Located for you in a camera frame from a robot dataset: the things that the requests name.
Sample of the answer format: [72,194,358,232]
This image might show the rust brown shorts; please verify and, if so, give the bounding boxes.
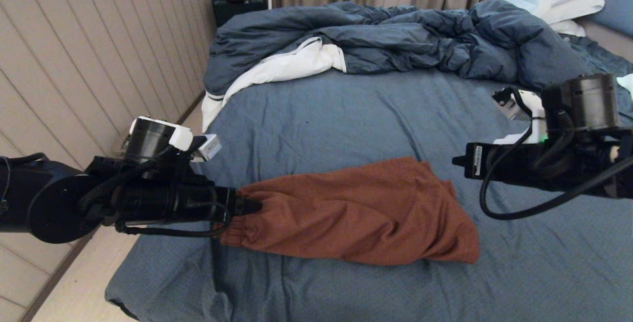
[218,156,480,266]

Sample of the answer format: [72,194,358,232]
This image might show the pale crumpled cloth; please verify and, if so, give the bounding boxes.
[617,74,633,100]

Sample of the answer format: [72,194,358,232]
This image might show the blue bed sheet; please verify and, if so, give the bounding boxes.
[104,33,633,322]

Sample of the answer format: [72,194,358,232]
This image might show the rumpled dark blue duvet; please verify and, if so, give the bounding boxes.
[204,0,594,96]

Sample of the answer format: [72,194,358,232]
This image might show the small white pillow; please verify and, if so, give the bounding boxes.
[549,19,587,37]

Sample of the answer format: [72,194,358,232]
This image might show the white blanket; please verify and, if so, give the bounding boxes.
[202,37,347,132]

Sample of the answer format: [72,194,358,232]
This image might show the flat white pillow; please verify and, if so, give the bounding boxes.
[539,0,605,25]

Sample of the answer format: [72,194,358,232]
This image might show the black suitcase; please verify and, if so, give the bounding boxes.
[213,0,268,27]

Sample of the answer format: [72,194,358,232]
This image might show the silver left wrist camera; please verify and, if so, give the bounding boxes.
[190,134,222,162]

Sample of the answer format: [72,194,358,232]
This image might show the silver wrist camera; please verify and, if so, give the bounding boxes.
[190,134,222,162]
[492,87,545,144]

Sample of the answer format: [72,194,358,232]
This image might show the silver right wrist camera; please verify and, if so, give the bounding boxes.
[492,87,545,144]

